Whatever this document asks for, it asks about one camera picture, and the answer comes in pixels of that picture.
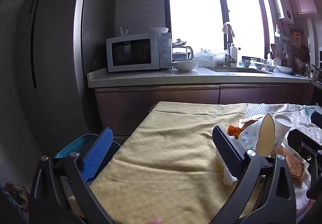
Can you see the white figurine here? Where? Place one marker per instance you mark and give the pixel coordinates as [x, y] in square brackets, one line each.
[122, 32]

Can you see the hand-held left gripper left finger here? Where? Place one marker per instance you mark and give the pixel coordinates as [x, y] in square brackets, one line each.
[98, 153]

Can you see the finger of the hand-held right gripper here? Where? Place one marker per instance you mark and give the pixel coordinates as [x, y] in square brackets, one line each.
[304, 143]
[317, 117]

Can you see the white bottle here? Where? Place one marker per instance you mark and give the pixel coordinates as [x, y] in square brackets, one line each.
[233, 53]

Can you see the yellow tablecloth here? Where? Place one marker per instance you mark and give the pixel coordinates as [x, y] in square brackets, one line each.
[163, 163]

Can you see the gold snack packet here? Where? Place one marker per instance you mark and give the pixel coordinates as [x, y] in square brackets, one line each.
[291, 166]

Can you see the patterned paper cup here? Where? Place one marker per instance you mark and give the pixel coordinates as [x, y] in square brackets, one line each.
[282, 124]

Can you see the brown wrapper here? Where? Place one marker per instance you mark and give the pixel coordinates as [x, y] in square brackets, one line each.
[249, 121]

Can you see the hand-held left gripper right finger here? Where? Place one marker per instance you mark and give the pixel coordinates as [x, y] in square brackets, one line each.
[226, 149]

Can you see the glass kettle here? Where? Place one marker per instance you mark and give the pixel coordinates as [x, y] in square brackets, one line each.
[181, 53]

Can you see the brown base cabinets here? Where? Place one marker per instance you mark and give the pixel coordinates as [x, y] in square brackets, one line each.
[156, 103]

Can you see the large white bowl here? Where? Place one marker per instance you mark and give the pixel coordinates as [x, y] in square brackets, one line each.
[185, 66]

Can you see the person's left hand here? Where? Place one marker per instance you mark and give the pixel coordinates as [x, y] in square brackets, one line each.
[154, 221]

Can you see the window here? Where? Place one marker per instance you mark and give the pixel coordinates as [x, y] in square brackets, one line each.
[193, 7]

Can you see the shallow white dish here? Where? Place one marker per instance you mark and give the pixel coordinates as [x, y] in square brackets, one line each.
[283, 69]

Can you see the red paper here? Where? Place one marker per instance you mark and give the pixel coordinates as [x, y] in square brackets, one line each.
[17, 193]

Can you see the clear plastic bags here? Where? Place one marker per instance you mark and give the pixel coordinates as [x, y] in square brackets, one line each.
[208, 59]

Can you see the utensil holder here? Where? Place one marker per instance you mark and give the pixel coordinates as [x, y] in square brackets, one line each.
[276, 59]

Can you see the white microwave oven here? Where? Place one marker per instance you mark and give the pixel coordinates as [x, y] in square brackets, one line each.
[135, 53]

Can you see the white patterned cloth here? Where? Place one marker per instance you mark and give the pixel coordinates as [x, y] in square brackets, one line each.
[296, 115]

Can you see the round grey dish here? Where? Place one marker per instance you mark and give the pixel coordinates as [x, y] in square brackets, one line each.
[95, 64]

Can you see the orange wrapper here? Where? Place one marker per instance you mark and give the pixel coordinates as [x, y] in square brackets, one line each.
[234, 130]

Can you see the white water heater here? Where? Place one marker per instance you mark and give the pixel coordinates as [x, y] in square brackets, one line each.
[281, 5]

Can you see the metal faucet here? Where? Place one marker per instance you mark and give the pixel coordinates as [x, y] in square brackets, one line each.
[228, 59]

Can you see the blue plastic bin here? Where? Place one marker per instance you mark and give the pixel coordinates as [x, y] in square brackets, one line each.
[68, 148]

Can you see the hanging rag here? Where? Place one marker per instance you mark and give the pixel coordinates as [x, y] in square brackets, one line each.
[227, 31]

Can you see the crumpled white tube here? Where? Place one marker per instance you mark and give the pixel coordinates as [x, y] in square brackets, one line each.
[229, 177]

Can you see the black built-in oven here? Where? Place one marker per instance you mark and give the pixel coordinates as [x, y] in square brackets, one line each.
[317, 94]

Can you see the squashed floral paper cup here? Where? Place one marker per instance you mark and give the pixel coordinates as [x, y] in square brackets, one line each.
[266, 136]

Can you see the grey refrigerator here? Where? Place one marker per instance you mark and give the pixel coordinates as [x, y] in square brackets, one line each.
[57, 63]

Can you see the hanging pan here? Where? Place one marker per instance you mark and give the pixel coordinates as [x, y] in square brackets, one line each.
[304, 53]

